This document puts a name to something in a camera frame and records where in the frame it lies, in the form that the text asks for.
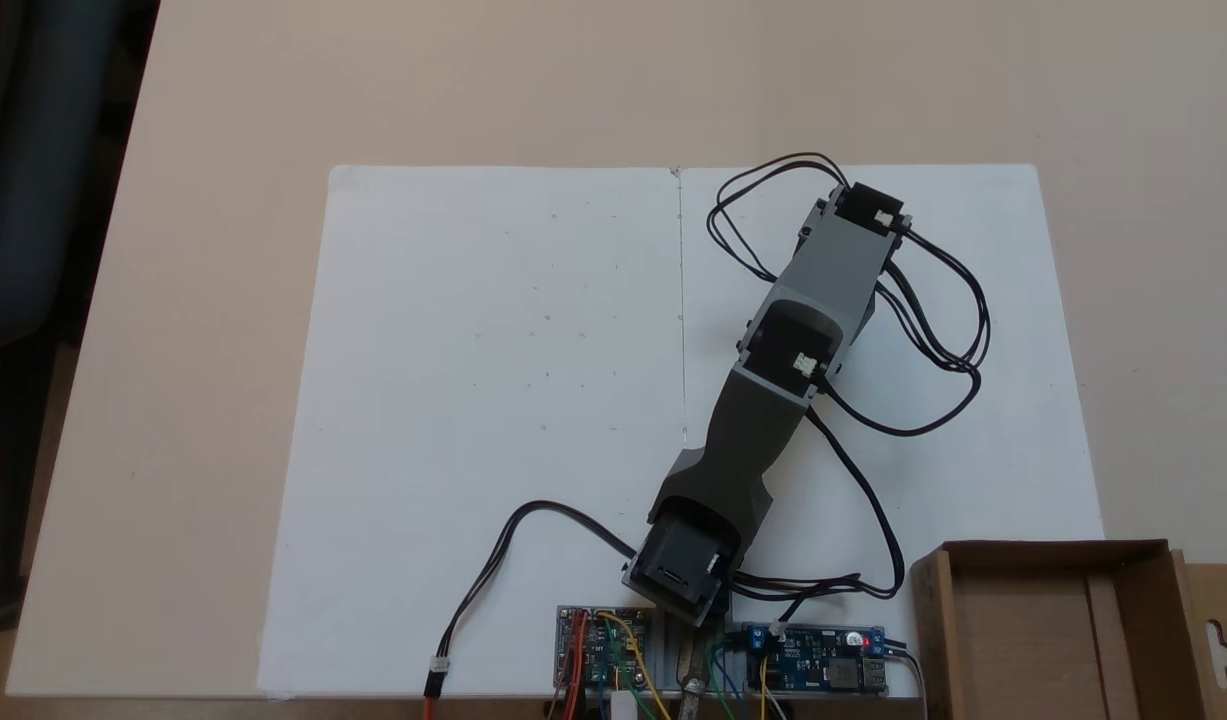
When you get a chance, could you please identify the metal table clamp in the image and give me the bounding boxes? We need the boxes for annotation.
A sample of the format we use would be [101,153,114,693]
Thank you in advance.
[675,645,712,720]

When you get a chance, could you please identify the blue circuit board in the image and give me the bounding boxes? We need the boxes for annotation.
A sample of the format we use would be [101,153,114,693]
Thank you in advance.
[738,621,890,697]

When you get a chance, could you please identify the brown cardboard box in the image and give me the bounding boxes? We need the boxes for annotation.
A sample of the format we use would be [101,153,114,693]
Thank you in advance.
[910,540,1227,720]

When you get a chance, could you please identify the dark office chair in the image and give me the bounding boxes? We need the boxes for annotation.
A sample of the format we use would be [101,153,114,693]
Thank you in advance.
[0,0,160,631]

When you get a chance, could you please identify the black cable with white connector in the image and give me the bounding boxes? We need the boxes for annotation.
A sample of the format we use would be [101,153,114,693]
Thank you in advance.
[423,500,639,720]

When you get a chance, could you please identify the black gripper servo cable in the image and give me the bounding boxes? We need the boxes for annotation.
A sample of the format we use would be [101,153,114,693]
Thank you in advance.
[705,152,850,283]

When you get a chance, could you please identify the black base servo cable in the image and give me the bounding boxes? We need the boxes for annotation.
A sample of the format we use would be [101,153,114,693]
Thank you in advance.
[731,410,910,603]

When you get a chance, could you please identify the red orange jumper wires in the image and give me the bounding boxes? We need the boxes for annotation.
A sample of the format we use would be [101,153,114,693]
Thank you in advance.
[548,615,587,720]

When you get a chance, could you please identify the black elbow servo cable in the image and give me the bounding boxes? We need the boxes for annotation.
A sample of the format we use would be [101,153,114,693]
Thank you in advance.
[823,225,993,438]

